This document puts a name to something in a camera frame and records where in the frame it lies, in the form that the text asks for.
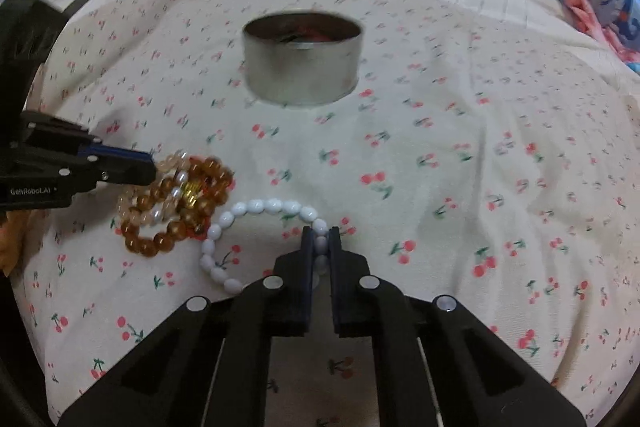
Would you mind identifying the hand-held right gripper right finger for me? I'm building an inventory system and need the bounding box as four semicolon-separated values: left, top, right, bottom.
328;226;587;427

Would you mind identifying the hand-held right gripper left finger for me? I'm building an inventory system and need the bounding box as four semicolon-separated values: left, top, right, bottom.
57;226;317;427

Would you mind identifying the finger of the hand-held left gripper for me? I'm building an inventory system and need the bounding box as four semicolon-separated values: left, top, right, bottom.
22;111;152;158
55;156;157;188

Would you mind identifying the pink bead bracelet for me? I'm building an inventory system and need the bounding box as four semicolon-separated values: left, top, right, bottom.
117;151;193;230

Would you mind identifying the white oval bead bracelet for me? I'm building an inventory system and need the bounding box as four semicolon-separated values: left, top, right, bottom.
199;198;331;295

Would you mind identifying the amber bead bracelet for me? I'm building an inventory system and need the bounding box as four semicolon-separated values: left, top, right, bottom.
121;156;235;258

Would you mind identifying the round metal tin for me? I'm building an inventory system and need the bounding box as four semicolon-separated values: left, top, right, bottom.
241;11;364;106

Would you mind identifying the red cord bracelet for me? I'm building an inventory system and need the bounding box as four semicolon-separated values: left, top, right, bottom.
282;23;341;45

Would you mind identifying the cherry print blanket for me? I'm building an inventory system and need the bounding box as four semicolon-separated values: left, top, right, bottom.
10;0;640;427

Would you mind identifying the pink cloth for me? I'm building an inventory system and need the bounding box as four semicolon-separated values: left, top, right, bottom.
562;0;640;68

